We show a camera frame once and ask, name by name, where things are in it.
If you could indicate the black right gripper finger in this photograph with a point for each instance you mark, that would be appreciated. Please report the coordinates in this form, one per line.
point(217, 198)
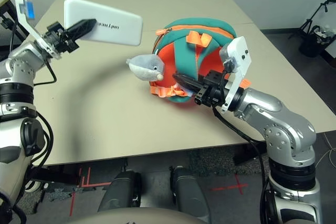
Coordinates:
point(187, 81)
point(195, 90)

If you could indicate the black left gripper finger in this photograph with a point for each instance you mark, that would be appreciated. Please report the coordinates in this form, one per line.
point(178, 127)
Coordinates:
point(81, 27)

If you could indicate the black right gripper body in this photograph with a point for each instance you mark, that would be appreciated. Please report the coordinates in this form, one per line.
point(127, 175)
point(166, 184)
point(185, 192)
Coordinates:
point(212, 93)

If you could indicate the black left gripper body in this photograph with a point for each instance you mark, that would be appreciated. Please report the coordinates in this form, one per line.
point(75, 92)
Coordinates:
point(60, 40)

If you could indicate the orange and teal backpack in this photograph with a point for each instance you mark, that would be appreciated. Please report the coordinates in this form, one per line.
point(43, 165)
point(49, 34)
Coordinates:
point(170, 58)

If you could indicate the white pencil case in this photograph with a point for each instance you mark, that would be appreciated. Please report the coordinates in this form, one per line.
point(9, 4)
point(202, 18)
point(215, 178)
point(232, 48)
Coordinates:
point(118, 22)

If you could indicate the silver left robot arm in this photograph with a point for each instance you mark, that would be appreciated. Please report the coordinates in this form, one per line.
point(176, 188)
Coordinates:
point(23, 61)

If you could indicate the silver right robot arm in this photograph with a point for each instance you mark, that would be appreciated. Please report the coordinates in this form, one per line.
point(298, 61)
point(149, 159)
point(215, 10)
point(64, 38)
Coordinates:
point(262, 106)

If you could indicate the grey white plush shark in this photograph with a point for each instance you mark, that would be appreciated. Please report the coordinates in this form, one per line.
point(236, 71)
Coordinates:
point(147, 68)

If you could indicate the grey right robot leg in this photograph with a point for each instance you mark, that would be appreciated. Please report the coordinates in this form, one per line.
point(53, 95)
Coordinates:
point(189, 195)

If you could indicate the grey robot leg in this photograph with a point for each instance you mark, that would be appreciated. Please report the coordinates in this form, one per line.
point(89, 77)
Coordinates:
point(119, 193)
point(189, 195)

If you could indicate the black bin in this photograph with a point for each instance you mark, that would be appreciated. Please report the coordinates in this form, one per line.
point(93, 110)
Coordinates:
point(309, 48)

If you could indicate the black tripod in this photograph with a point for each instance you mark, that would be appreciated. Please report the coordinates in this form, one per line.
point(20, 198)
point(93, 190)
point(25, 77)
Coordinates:
point(309, 23)

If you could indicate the white board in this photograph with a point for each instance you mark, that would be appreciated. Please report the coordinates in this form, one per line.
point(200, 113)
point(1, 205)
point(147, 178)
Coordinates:
point(332, 53)

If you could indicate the grey left robot leg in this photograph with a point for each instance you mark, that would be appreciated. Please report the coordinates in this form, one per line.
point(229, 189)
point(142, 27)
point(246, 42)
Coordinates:
point(119, 193)

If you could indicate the black table foot beam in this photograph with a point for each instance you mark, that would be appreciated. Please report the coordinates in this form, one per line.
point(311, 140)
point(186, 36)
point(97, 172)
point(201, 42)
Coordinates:
point(55, 175)

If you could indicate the beige robot torso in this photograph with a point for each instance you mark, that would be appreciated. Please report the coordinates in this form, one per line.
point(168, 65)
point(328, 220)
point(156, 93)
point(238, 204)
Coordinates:
point(136, 218)

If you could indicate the white caster wheel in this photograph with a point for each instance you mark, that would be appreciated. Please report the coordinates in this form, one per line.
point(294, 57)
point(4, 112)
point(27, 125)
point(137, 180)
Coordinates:
point(32, 186)

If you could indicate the grey foam mat scrap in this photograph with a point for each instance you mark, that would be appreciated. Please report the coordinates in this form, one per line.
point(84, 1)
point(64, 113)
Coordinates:
point(60, 193)

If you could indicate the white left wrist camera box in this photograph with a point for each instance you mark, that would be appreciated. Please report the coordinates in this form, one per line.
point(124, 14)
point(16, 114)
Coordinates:
point(32, 32)

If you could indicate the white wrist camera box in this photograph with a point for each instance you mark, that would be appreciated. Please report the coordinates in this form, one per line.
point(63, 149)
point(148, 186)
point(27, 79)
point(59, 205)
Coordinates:
point(240, 51)
point(32, 32)

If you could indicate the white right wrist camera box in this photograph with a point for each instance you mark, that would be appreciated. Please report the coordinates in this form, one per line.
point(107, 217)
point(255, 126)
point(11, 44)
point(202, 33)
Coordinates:
point(240, 51)

